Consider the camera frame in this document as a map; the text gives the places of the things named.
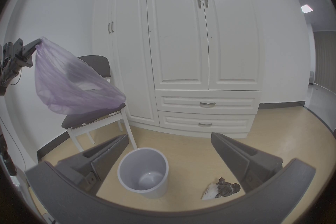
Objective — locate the grey curtain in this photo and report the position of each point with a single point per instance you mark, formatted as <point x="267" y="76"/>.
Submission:
<point x="325" y="60"/>

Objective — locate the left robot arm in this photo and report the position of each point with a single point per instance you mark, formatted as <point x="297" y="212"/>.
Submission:
<point x="5" y="81"/>

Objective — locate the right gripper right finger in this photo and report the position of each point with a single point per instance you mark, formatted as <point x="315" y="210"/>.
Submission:
<point x="236" y="157"/>

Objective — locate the white trash bin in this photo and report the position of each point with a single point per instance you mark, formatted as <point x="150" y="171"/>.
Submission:
<point x="157" y="186"/>

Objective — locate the purple plastic bag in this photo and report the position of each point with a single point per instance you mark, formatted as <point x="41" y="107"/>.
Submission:
<point x="65" y="86"/>

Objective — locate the ceiling light panel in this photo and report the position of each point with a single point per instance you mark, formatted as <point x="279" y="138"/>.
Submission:
<point x="307" y="9"/>

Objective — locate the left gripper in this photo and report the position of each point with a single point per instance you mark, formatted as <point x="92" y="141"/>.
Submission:
<point x="22" y="61"/>

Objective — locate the white chair dark grey seat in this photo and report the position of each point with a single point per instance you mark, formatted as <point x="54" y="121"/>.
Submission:
<point x="76" y="121"/>

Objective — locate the white wardrobe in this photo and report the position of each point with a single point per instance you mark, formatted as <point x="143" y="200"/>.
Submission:
<point x="178" y="34"/>

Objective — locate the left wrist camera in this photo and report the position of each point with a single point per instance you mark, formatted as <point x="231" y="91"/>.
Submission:
<point x="7" y="49"/>

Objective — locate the black plastic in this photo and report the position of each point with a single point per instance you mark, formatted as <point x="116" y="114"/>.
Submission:
<point x="227" y="188"/>

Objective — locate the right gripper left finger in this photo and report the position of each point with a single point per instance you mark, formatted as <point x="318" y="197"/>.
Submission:
<point x="105" y="157"/>

